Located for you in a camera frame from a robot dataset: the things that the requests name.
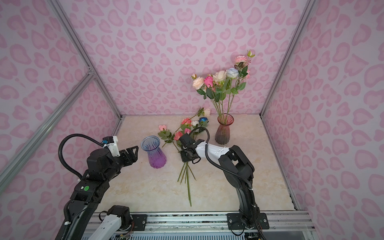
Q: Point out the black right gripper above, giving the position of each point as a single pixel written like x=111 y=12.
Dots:
x=183 y=158

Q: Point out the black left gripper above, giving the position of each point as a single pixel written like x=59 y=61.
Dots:
x=133 y=157

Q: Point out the purple blue glass vase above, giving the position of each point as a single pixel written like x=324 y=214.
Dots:
x=156 y=157

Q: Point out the pink bud rose stem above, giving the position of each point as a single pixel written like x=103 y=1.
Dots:
x=166 y=135

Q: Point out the coral red rose stem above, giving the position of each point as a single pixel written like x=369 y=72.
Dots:
x=187 y=124

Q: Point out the red grey glass vase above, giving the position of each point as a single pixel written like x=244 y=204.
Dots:
x=223 y=133

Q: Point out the peach rose stem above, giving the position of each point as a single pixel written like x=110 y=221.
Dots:
x=199 y=84

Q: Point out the cream white rose stem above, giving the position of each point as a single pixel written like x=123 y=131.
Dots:
x=219 y=77

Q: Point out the white blue rose stem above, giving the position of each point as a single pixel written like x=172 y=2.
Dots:
x=235 y=80

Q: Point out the magenta rose stem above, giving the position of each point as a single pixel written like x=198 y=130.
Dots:
x=184 y=175

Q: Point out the dark pink rose stem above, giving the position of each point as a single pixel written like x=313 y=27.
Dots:
x=213 y=94

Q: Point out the light pink rose stem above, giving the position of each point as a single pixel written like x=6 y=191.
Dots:
x=242 y=63

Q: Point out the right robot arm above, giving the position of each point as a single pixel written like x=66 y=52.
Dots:
x=239 y=172

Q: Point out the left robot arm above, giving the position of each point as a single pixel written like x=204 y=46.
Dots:
x=88 y=193

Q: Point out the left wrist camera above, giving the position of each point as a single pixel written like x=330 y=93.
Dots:
x=111 y=143

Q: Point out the aluminium diagonal frame bar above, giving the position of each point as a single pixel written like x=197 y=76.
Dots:
x=19 y=160

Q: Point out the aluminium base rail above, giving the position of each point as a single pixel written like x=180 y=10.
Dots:
x=270 y=225

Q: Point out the aluminium frame post left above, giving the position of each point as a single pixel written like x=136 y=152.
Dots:
x=79 y=46

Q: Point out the aluminium frame post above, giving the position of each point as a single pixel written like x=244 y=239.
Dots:
x=79 y=46
x=308 y=11

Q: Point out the aluminium frame post right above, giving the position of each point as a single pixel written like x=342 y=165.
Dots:
x=308 y=11

